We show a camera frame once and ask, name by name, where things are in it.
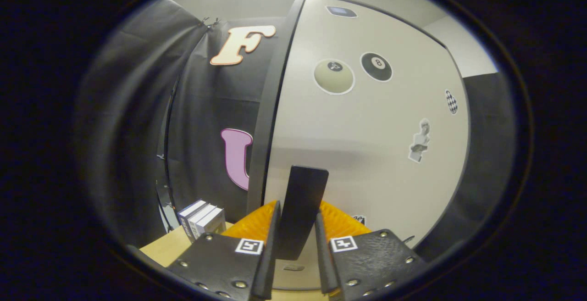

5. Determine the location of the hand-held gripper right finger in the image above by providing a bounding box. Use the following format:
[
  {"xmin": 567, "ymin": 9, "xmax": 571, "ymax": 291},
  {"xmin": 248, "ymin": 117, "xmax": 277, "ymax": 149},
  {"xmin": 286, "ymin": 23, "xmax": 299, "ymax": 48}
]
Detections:
[{"xmin": 315, "ymin": 200, "xmax": 429, "ymax": 301}]

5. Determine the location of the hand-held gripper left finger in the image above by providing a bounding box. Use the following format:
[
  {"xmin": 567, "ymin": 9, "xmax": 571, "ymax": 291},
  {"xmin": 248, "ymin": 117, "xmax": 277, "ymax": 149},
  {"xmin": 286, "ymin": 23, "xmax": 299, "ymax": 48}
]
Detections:
[{"xmin": 166, "ymin": 200, "xmax": 281, "ymax": 301}]

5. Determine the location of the black door handle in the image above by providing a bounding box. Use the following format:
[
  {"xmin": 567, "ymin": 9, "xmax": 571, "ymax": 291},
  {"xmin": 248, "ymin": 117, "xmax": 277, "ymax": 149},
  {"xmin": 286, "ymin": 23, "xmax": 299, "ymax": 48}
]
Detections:
[{"xmin": 275, "ymin": 166, "xmax": 329, "ymax": 261}]

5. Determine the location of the beige cabinet door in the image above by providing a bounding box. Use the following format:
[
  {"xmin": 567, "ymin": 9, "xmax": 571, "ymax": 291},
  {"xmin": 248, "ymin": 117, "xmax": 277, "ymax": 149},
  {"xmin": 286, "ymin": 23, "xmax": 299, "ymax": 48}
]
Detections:
[{"xmin": 262, "ymin": 0, "xmax": 471, "ymax": 290}]

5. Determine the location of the white and navy box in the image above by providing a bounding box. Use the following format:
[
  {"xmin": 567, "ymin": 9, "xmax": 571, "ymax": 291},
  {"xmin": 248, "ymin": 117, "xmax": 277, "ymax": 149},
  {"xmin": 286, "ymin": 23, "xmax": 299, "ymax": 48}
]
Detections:
[
  {"xmin": 178, "ymin": 199, "xmax": 207, "ymax": 242},
  {"xmin": 195, "ymin": 207, "xmax": 226, "ymax": 237},
  {"xmin": 188, "ymin": 204, "xmax": 217, "ymax": 240}
]

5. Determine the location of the dark grey cabinet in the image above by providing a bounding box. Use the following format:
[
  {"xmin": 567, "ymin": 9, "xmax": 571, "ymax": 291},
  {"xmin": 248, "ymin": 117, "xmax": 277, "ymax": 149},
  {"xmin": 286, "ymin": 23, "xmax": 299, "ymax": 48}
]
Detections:
[{"xmin": 246, "ymin": 0, "xmax": 473, "ymax": 292}]

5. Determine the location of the thin black stand pole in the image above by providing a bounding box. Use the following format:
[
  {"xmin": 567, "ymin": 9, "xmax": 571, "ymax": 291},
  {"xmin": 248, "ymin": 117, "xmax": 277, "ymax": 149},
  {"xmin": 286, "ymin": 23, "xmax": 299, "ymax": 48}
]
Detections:
[{"xmin": 156, "ymin": 76, "xmax": 182, "ymax": 228}]

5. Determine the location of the black backdrop cloth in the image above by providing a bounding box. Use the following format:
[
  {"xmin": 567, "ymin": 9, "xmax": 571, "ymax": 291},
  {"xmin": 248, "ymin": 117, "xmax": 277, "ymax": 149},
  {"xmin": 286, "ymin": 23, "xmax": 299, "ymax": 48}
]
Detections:
[{"xmin": 76, "ymin": 0, "xmax": 519, "ymax": 262}]

